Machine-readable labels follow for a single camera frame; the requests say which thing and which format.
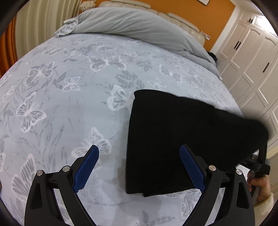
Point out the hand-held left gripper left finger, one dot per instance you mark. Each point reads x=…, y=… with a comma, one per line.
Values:
x=86, y=169

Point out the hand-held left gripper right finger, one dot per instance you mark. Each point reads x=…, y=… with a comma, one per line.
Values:
x=192, y=169

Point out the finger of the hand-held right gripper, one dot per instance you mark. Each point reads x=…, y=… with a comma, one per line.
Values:
x=263, y=150

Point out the black pants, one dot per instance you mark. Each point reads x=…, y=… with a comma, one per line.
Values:
x=173, y=130

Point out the person's right forearm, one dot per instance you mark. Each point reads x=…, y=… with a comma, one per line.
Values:
x=266, y=201

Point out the person's right hand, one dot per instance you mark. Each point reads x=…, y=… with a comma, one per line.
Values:
x=260, y=186

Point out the bed with butterfly sheet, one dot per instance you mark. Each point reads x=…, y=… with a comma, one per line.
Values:
x=76, y=97

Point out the white wardrobe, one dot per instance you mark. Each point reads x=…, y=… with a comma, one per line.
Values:
x=249, y=65

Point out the dark object beside bed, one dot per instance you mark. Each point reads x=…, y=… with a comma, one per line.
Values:
x=213, y=57

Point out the orange curtain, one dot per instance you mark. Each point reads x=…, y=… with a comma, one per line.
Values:
x=7, y=47

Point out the cream curtain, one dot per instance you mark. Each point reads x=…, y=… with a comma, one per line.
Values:
x=43, y=24

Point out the grey duvet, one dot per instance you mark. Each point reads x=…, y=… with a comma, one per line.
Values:
x=130, y=21

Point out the white feather lamp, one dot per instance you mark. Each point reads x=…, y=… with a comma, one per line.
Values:
x=88, y=4

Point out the wall switch panel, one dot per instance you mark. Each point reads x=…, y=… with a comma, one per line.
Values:
x=205, y=35

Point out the framed wall painting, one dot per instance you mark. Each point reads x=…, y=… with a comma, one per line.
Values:
x=204, y=1

